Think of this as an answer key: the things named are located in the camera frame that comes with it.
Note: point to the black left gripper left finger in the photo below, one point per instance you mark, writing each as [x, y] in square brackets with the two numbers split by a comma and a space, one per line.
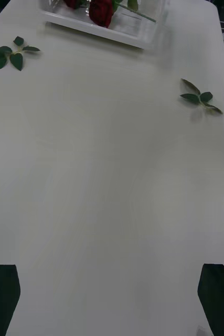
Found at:
[0, 299]

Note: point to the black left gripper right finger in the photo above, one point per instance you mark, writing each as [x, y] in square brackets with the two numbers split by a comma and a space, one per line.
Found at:
[220, 302]

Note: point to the shallow white box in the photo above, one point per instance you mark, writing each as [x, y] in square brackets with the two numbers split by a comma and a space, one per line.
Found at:
[132, 29]

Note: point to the red rose with green stem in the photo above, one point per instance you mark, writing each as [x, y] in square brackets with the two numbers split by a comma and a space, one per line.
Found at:
[73, 3]
[101, 13]

